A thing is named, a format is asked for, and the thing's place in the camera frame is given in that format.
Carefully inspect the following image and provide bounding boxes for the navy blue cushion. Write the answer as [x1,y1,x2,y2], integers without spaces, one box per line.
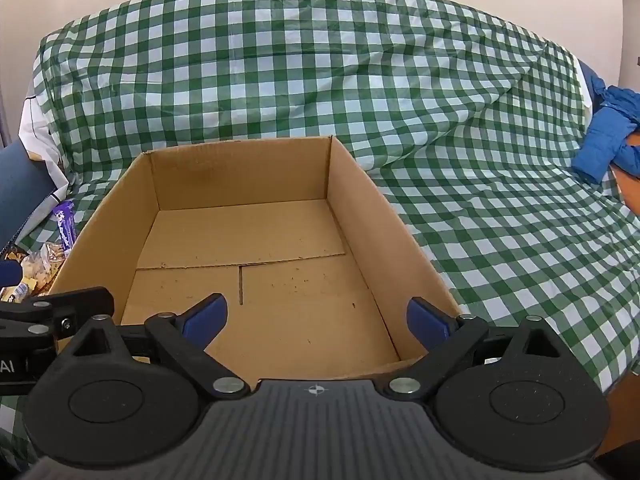
[0,139,56,256]

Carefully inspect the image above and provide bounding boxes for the white pillow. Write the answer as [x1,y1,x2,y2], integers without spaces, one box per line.
[19,95,76,211]

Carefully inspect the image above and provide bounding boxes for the blue jacket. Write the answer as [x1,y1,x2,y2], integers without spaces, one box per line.
[571,57,640,184]

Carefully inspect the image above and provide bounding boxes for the purple cow print snack packet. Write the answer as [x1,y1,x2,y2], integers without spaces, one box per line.
[52,199,77,251]

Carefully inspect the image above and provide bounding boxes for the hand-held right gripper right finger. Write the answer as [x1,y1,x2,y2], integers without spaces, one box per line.
[385,296,571,401]

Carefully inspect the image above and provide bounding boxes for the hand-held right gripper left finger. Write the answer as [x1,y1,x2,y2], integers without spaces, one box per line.
[70,291,251,401]

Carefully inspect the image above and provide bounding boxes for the clear cookie packet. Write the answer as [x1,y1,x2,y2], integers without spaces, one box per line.
[20,252,61,295]

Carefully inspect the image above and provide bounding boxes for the green checkered cloth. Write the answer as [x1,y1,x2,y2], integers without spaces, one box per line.
[0,0,640,473]

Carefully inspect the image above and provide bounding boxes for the brown cardboard box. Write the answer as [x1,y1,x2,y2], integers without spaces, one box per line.
[47,135,463,378]

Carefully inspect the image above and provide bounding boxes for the brown wooden furniture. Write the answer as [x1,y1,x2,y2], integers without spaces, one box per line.
[611,132,640,206]

